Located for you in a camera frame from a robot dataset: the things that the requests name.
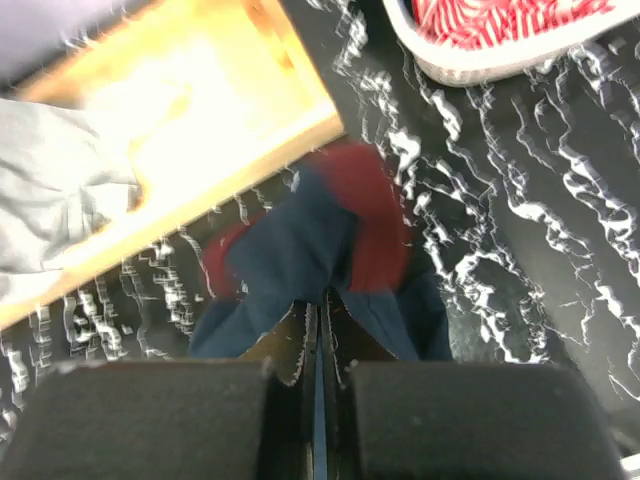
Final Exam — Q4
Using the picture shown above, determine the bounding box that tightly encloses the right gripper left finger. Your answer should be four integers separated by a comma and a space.
14, 303, 317, 479

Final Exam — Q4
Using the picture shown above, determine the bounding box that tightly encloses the navy garment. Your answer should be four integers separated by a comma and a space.
188, 144, 452, 361

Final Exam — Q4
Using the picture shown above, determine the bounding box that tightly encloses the red striped tank top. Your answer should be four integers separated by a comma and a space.
411, 0, 615, 50

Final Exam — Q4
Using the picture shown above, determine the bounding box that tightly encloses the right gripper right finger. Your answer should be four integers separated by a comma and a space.
322, 293, 625, 479

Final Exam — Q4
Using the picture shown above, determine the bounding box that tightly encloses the wooden clothes rack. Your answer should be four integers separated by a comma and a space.
1, 1, 344, 327

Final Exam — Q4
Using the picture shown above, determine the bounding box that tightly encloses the black marble mat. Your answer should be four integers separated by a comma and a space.
1, 1, 639, 445

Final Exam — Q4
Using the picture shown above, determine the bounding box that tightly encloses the white laundry basket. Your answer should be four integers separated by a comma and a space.
383, 1, 639, 87

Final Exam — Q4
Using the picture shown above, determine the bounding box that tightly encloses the grey tank top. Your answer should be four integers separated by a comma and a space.
1, 99, 141, 304

